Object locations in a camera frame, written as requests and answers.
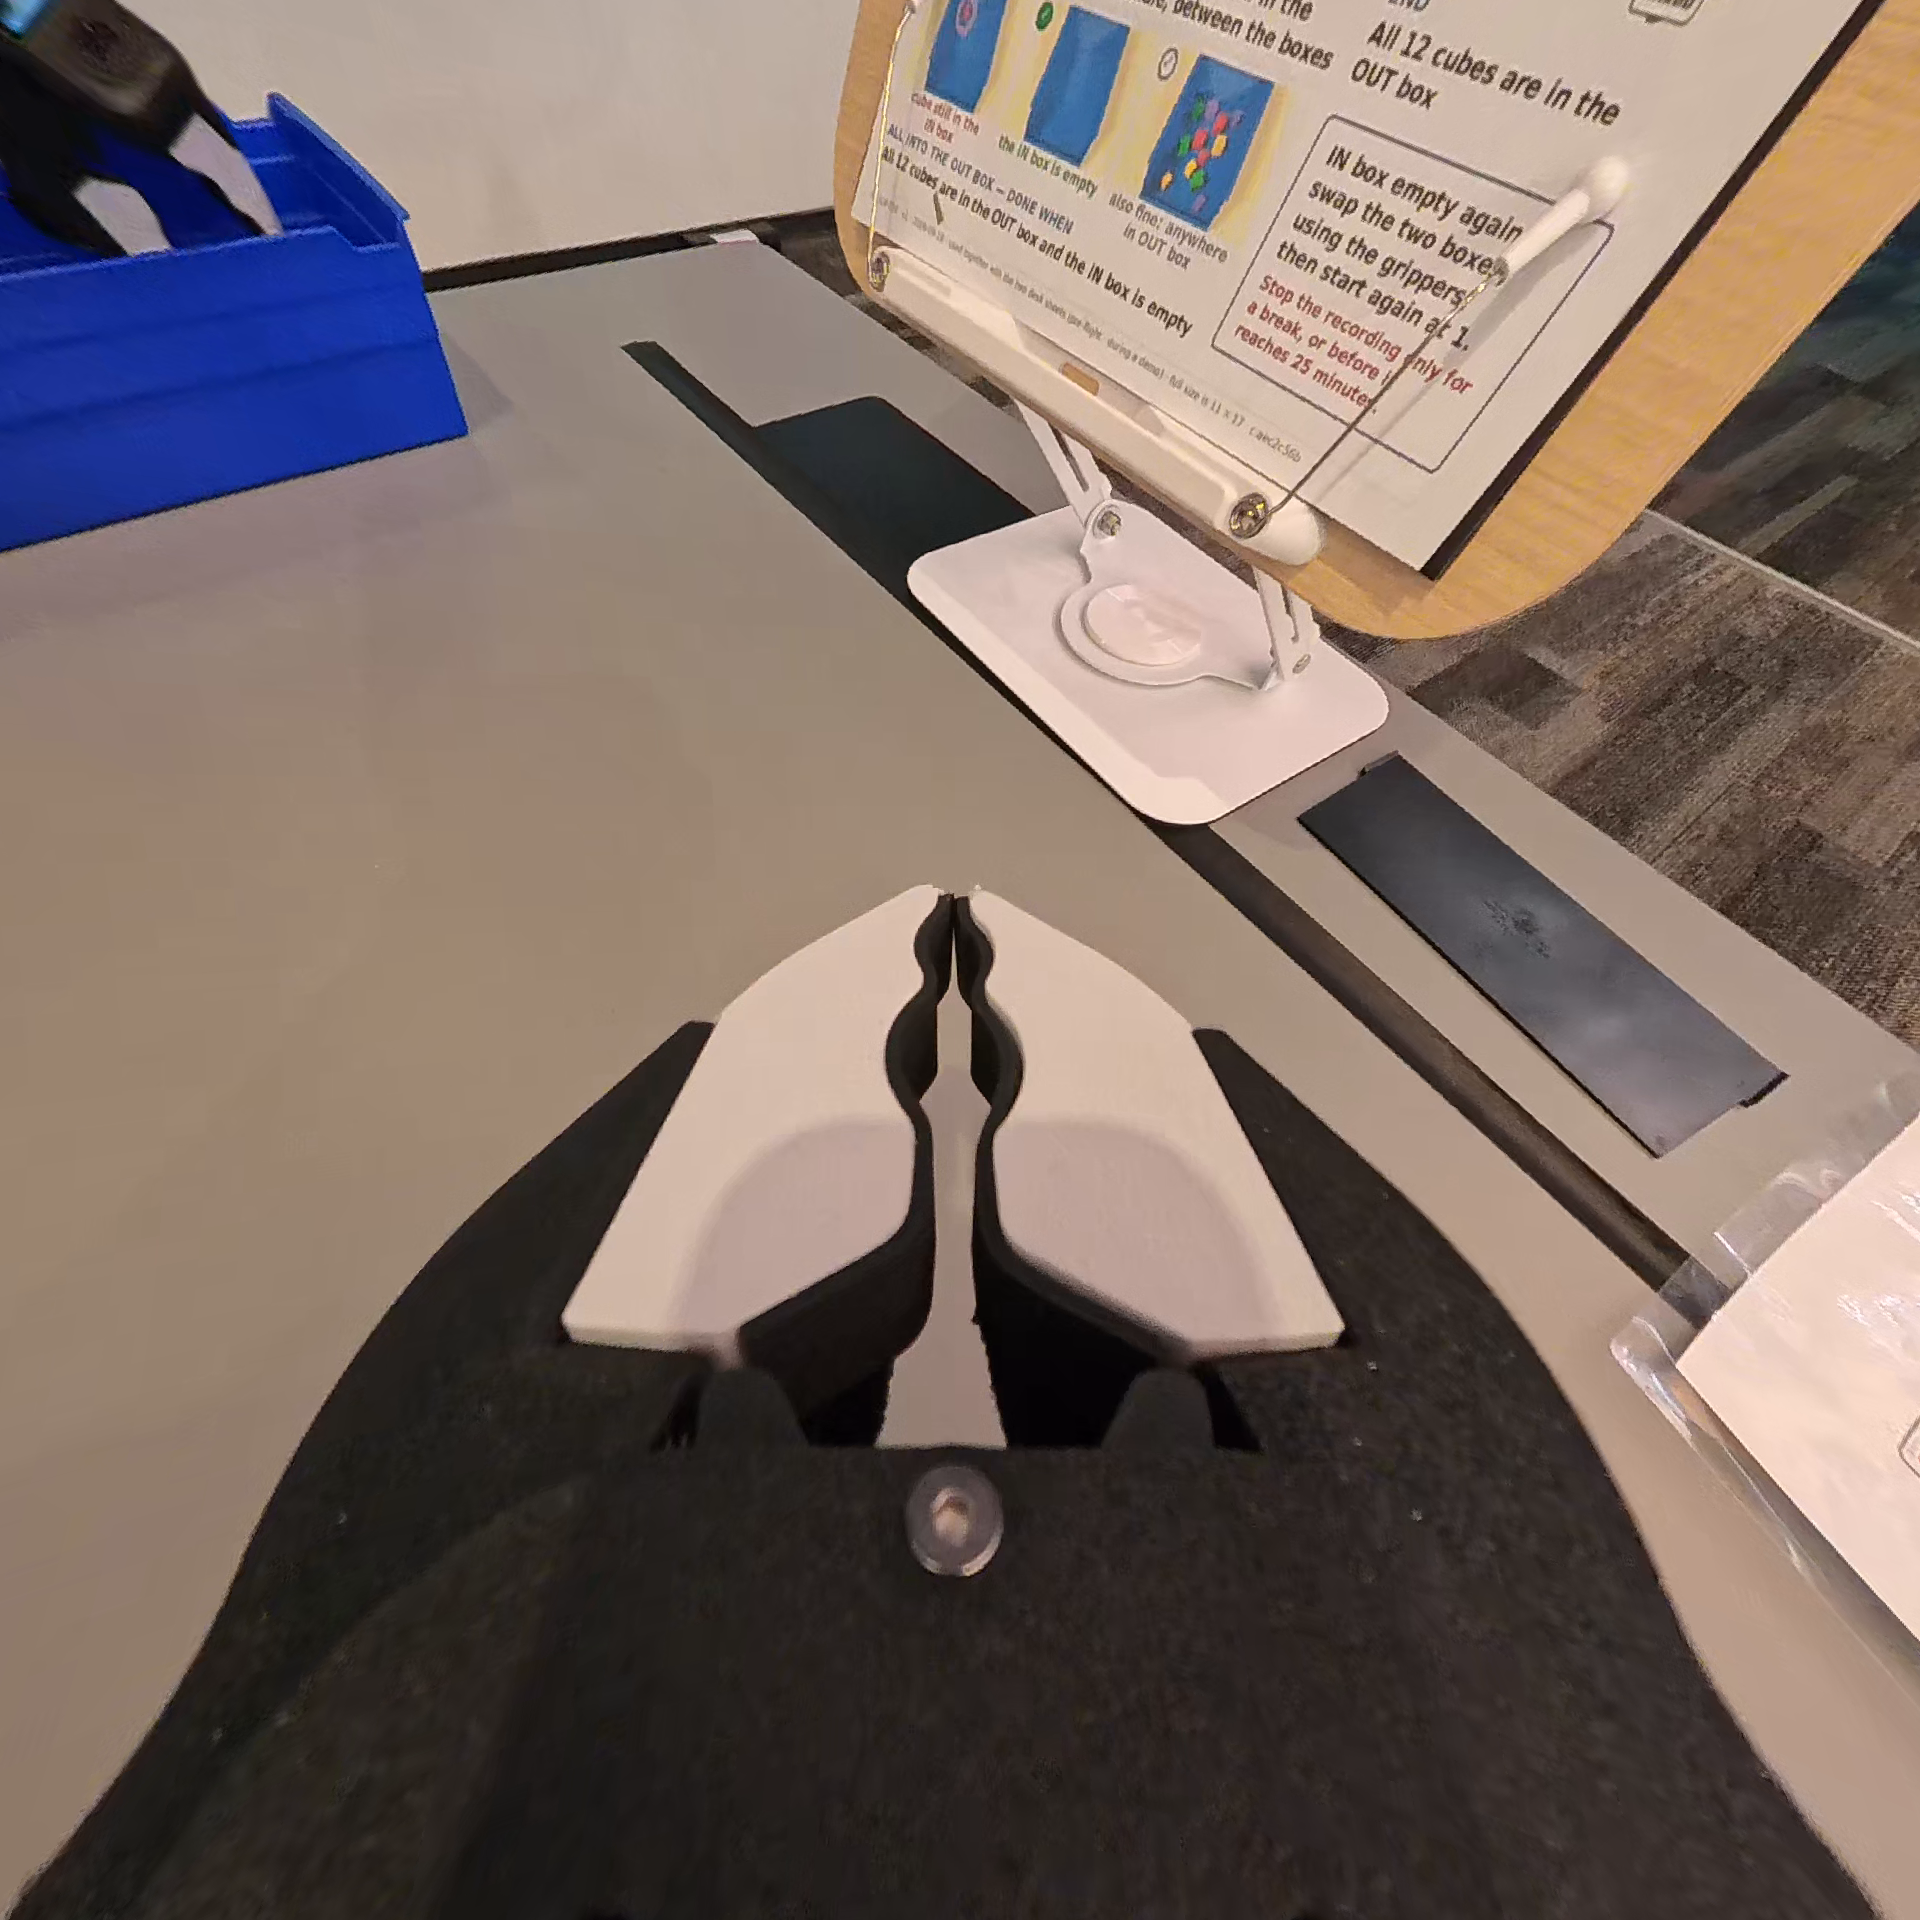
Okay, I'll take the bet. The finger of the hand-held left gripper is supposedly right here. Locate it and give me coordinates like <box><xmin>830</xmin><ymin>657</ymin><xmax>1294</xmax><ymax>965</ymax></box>
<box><xmin>82</xmin><ymin>169</ymin><xmax>176</xmax><ymax>255</ymax></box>
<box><xmin>169</xmin><ymin>117</ymin><xmax>291</xmax><ymax>237</ymax></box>

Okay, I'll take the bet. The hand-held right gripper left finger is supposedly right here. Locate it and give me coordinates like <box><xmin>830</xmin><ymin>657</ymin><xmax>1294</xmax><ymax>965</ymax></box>
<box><xmin>562</xmin><ymin>885</ymin><xmax>956</xmax><ymax>1413</ymax></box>

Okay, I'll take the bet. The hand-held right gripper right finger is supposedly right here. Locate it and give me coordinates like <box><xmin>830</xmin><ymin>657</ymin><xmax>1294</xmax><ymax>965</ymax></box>
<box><xmin>959</xmin><ymin>885</ymin><xmax>1346</xmax><ymax>1420</ymax></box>

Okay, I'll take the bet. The blue plastic bin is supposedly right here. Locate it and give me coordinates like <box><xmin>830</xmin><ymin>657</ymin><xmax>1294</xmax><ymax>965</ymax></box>
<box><xmin>0</xmin><ymin>94</ymin><xmax>472</xmax><ymax>552</ymax></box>

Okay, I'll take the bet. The black desk inlay plate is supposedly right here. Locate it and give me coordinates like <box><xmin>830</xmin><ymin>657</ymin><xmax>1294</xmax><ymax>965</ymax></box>
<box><xmin>622</xmin><ymin>343</ymin><xmax>1039</xmax><ymax>601</ymax></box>
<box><xmin>1297</xmin><ymin>755</ymin><xmax>1787</xmax><ymax>1157</ymax></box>

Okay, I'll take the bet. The white stand base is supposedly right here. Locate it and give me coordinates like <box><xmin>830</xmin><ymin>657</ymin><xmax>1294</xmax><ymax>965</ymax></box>
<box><xmin>907</xmin><ymin>405</ymin><xmax>1391</xmax><ymax>827</ymax></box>

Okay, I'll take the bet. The paper in plastic sleeve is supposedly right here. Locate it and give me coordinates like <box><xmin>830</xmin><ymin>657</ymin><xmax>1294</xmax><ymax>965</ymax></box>
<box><xmin>1612</xmin><ymin>1072</ymin><xmax>1920</xmax><ymax>1665</ymax></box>

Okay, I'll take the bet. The wooden display board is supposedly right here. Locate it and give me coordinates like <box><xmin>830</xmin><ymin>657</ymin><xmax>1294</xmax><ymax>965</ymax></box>
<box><xmin>833</xmin><ymin>0</ymin><xmax>1920</xmax><ymax>644</ymax></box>

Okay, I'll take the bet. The printed instruction sheet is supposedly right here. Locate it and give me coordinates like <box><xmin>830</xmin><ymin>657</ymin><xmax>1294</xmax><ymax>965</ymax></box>
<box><xmin>855</xmin><ymin>0</ymin><xmax>1892</xmax><ymax>571</ymax></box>

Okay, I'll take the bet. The white pin on wire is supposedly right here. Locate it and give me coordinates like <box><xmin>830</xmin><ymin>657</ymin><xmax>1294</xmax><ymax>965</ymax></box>
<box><xmin>1275</xmin><ymin>158</ymin><xmax>1633</xmax><ymax>518</ymax></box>

